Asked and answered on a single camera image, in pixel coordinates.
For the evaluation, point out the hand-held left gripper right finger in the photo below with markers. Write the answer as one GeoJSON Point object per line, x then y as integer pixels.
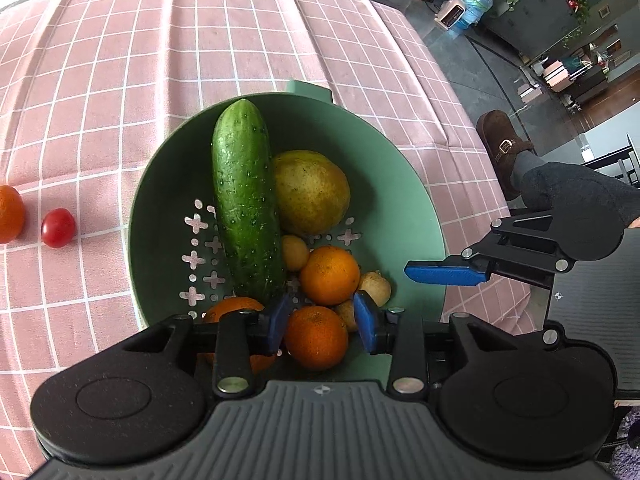
{"type": "Point", "coordinates": [366, 322]}

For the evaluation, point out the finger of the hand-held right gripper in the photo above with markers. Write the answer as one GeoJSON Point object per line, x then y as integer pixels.
{"type": "Point", "coordinates": [445, 272]}

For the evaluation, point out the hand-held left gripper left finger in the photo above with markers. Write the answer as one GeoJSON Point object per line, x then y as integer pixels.
{"type": "Point", "coordinates": [278, 322]}

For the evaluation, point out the small beige potato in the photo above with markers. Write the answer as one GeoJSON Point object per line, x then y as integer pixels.
{"type": "Point", "coordinates": [376, 287]}

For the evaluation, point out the orange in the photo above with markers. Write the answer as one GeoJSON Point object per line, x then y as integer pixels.
{"type": "Point", "coordinates": [316, 337]}
{"type": "Point", "coordinates": [330, 275]}
{"type": "Point", "coordinates": [9, 214]}
{"type": "Point", "coordinates": [235, 307]}

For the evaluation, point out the green colander bowl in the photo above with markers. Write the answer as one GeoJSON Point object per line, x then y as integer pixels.
{"type": "Point", "coordinates": [380, 185]}

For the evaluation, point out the green cucumber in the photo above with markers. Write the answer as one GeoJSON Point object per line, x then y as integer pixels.
{"type": "Point", "coordinates": [245, 195]}

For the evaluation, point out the yellow-green pear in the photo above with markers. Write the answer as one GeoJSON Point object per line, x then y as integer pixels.
{"type": "Point", "coordinates": [312, 192]}

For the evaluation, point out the red cherry tomato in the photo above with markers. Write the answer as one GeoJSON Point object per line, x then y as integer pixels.
{"type": "Point", "coordinates": [58, 228]}

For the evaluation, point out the person's grey trouser leg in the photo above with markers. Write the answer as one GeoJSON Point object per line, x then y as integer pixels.
{"type": "Point", "coordinates": [570, 185]}

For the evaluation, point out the brown shoe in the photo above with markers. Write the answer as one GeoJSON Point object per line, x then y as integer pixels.
{"type": "Point", "coordinates": [500, 150]}

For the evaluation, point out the purple fluffy cloth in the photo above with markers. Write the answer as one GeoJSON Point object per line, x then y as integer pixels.
{"type": "Point", "coordinates": [627, 445]}

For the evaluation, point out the pink box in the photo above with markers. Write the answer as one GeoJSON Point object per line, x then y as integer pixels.
{"type": "Point", "coordinates": [556, 75]}

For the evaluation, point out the small pink heater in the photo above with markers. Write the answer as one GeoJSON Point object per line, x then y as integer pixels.
{"type": "Point", "coordinates": [450, 15]}

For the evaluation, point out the grey cabinet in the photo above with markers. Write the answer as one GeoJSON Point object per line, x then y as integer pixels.
{"type": "Point", "coordinates": [535, 25]}

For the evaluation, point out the large water jug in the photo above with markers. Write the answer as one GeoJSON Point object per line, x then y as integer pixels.
{"type": "Point", "coordinates": [475, 0]}

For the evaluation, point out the pink checked tablecloth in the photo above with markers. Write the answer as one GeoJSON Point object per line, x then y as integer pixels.
{"type": "Point", "coordinates": [125, 60]}

